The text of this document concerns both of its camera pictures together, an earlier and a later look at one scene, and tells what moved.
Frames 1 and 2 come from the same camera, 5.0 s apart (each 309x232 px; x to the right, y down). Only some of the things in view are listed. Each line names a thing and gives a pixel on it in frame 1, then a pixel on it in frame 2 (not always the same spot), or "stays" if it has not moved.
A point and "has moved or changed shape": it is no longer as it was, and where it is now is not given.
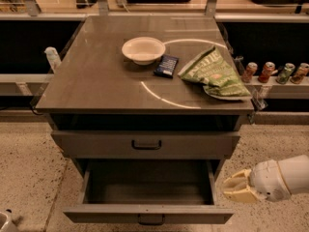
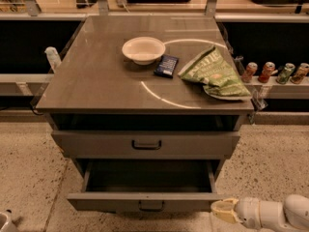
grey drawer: [148, 191] has moved or changed shape
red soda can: [247, 74] stays
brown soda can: [298, 76] stays
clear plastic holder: [256, 101] stays
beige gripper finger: [238, 181] -> [224, 205]
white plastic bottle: [53, 58] stays
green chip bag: [218, 77] stays
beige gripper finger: [246, 194] -> [227, 215]
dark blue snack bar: [166, 67] stays
